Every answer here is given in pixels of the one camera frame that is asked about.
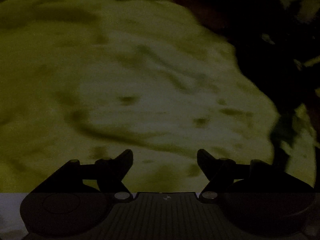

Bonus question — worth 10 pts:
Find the pale patterned small garment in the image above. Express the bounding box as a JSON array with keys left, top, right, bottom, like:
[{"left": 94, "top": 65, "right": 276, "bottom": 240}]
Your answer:
[{"left": 0, "top": 0, "right": 317, "bottom": 194}]

